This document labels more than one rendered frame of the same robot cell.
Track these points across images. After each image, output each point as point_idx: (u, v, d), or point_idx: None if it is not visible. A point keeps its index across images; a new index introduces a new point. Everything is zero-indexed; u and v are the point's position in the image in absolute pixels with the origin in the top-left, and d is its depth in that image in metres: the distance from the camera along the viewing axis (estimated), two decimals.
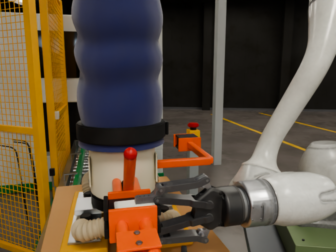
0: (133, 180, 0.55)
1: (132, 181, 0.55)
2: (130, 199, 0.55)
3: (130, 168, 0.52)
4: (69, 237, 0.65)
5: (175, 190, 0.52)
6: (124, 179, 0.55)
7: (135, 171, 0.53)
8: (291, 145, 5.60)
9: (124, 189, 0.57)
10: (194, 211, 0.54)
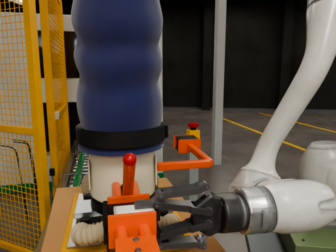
0: (132, 185, 0.55)
1: (131, 186, 0.55)
2: (129, 204, 0.55)
3: (129, 174, 0.52)
4: (68, 241, 0.65)
5: (174, 196, 0.52)
6: (124, 184, 0.55)
7: (134, 176, 0.53)
8: (291, 145, 5.60)
9: (124, 194, 0.57)
10: (193, 217, 0.54)
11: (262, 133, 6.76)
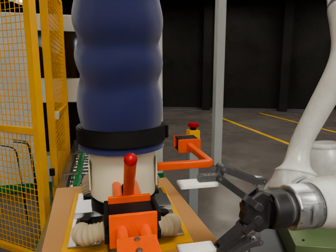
0: (133, 185, 0.55)
1: (132, 186, 0.55)
2: (130, 204, 0.55)
3: (130, 174, 0.52)
4: (69, 241, 0.65)
5: (235, 175, 0.53)
6: (124, 184, 0.55)
7: (135, 176, 0.54)
8: None
9: (124, 193, 0.57)
10: (243, 213, 0.55)
11: (262, 133, 6.76)
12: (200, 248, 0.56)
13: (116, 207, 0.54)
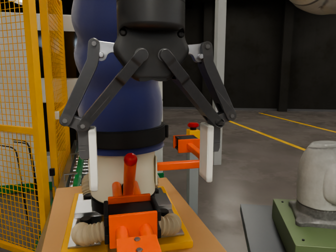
0: (133, 185, 0.55)
1: (132, 186, 0.55)
2: (130, 204, 0.55)
3: (130, 174, 0.52)
4: (69, 241, 0.65)
5: (213, 96, 0.37)
6: (124, 184, 0.55)
7: (135, 176, 0.54)
8: (291, 145, 5.60)
9: (124, 193, 0.57)
10: (150, 79, 0.34)
11: (262, 133, 6.76)
12: (88, 150, 0.32)
13: (116, 207, 0.54)
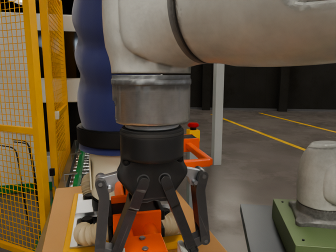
0: None
1: None
2: None
3: None
4: (71, 241, 0.65)
5: (195, 214, 0.39)
6: None
7: None
8: (291, 145, 5.60)
9: (127, 193, 0.57)
10: (151, 195, 0.36)
11: (262, 133, 6.76)
12: None
13: (120, 206, 0.54)
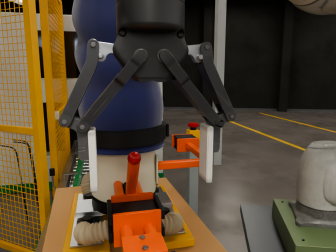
0: (136, 183, 0.55)
1: (135, 185, 0.55)
2: (133, 202, 0.55)
3: (134, 172, 0.52)
4: (71, 240, 0.65)
5: (213, 97, 0.36)
6: (127, 183, 0.55)
7: (138, 174, 0.54)
8: (291, 145, 5.60)
9: (127, 192, 0.57)
10: (149, 80, 0.34)
11: (262, 133, 6.76)
12: (87, 151, 0.32)
13: (120, 206, 0.54)
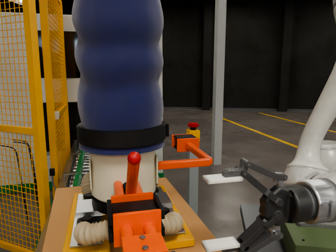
0: (136, 183, 0.55)
1: (135, 185, 0.55)
2: (133, 202, 0.55)
3: (134, 172, 0.52)
4: (71, 240, 0.65)
5: (258, 171, 0.55)
6: (127, 183, 0.55)
7: (138, 174, 0.54)
8: (291, 145, 5.60)
9: (127, 192, 0.57)
10: (264, 208, 0.58)
11: (262, 133, 6.76)
12: (223, 243, 0.58)
13: (120, 206, 0.54)
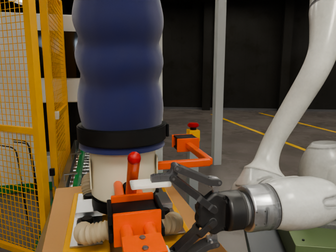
0: None
1: None
2: (133, 202, 0.55)
3: (134, 172, 0.52)
4: (71, 240, 0.65)
5: (188, 175, 0.52)
6: (127, 183, 0.55)
7: (138, 174, 0.54)
8: (291, 145, 5.60)
9: (127, 192, 0.57)
10: (198, 215, 0.54)
11: (262, 133, 6.76)
12: None
13: (120, 206, 0.54)
